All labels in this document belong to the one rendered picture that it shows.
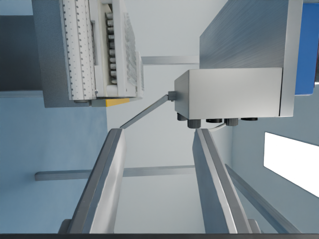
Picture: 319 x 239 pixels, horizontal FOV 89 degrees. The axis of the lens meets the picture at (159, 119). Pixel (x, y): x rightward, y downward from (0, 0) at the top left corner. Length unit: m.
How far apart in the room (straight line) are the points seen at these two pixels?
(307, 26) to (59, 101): 0.57
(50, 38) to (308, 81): 0.58
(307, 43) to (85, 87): 0.50
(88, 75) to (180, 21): 3.81
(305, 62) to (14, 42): 0.73
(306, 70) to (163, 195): 4.05
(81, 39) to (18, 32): 0.25
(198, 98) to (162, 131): 3.43
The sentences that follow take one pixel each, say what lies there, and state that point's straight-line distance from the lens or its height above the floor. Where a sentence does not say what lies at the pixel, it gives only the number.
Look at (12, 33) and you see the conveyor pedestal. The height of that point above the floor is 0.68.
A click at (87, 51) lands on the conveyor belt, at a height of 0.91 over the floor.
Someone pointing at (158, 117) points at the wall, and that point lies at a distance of 3.72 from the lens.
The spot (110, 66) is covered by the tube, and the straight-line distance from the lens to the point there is 0.46.
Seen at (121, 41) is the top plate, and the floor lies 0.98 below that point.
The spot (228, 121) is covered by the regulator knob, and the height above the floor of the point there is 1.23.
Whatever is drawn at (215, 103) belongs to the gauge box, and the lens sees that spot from 0.36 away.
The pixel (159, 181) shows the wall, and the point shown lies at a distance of 4.16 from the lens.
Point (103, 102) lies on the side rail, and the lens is 0.37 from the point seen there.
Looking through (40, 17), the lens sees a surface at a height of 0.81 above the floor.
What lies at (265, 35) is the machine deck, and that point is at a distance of 0.50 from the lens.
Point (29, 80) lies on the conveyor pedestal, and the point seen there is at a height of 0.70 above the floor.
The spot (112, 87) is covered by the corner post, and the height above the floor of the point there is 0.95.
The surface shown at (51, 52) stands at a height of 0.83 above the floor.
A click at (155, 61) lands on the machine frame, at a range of 1.41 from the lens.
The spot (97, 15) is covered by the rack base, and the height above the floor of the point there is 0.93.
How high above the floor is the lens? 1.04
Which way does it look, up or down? 2 degrees up
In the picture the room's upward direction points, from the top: 88 degrees clockwise
